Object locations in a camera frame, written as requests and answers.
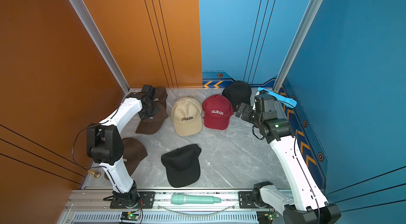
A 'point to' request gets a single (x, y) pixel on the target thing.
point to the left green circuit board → (129, 215)
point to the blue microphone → (289, 102)
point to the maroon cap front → (217, 110)
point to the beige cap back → (186, 116)
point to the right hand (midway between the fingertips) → (245, 110)
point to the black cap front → (182, 165)
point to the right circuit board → (267, 216)
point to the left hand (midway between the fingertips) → (153, 111)
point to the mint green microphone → (179, 199)
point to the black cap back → (238, 92)
